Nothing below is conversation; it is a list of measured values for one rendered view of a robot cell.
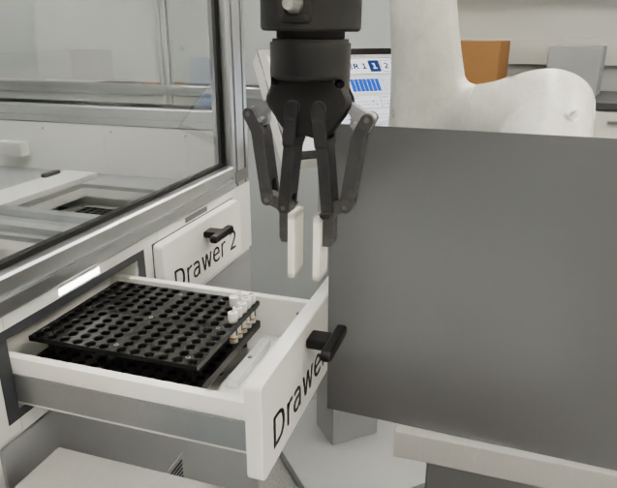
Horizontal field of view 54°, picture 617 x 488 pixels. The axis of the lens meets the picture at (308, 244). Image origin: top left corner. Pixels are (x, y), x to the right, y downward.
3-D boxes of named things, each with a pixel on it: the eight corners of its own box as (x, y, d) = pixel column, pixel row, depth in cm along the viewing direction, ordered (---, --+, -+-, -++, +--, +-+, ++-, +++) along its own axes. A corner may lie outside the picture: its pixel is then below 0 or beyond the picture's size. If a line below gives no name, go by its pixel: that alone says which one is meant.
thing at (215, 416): (324, 340, 84) (325, 300, 82) (253, 457, 61) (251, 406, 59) (83, 302, 96) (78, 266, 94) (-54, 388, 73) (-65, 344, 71)
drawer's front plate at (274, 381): (340, 346, 85) (342, 274, 82) (263, 484, 59) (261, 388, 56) (328, 345, 86) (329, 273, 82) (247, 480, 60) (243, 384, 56)
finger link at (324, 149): (319, 99, 59) (333, 98, 58) (330, 209, 62) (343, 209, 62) (307, 104, 55) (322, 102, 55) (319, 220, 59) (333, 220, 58)
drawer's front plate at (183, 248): (241, 251, 122) (239, 198, 118) (168, 311, 96) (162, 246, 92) (233, 251, 123) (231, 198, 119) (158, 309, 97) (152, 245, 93)
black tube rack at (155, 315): (261, 343, 82) (260, 300, 80) (200, 416, 67) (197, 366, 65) (121, 320, 89) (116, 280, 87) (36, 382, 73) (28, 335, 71)
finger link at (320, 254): (322, 207, 62) (328, 208, 62) (320, 270, 64) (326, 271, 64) (313, 216, 59) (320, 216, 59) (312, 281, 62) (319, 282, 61)
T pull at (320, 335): (347, 334, 72) (347, 323, 71) (329, 365, 65) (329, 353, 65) (318, 329, 73) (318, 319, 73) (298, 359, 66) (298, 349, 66)
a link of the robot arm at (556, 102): (475, 223, 89) (491, 124, 98) (592, 223, 82) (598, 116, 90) (456, 168, 79) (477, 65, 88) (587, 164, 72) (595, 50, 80)
